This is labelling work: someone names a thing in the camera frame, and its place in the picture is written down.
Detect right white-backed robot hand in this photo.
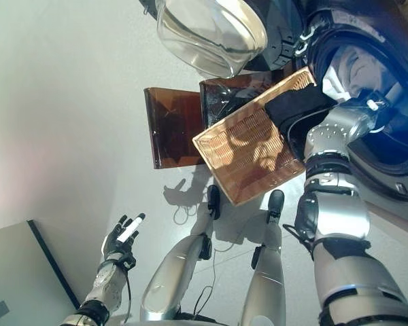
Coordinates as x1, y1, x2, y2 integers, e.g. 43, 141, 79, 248
355, 90, 397, 118

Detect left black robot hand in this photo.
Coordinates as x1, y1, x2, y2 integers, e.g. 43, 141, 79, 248
101, 213, 147, 262

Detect light grey garment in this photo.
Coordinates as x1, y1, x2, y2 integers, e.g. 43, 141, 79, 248
331, 43, 407, 103

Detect rectangular wicker basket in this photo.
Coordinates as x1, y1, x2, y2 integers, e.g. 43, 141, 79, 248
192, 66, 319, 207

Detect grey front-load washing machine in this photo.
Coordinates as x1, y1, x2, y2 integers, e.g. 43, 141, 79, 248
292, 0, 408, 228

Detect round washing machine door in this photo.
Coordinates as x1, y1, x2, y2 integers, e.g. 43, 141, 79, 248
137, 0, 310, 79

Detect black garment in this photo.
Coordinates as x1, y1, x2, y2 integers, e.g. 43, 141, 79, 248
264, 82, 338, 160

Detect white cabinet with black edge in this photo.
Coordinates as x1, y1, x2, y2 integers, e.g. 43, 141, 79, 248
0, 219, 81, 326

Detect brown translucent stool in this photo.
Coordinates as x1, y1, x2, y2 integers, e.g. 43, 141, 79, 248
143, 69, 293, 170

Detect right silver robot leg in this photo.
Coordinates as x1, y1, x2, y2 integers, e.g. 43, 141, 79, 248
240, 189, 286, 326

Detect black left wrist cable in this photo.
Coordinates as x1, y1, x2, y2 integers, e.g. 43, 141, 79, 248
124, 270, 133, 323

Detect thin looped floor cable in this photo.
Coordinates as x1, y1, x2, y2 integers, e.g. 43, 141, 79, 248
172, 202, 199, 225

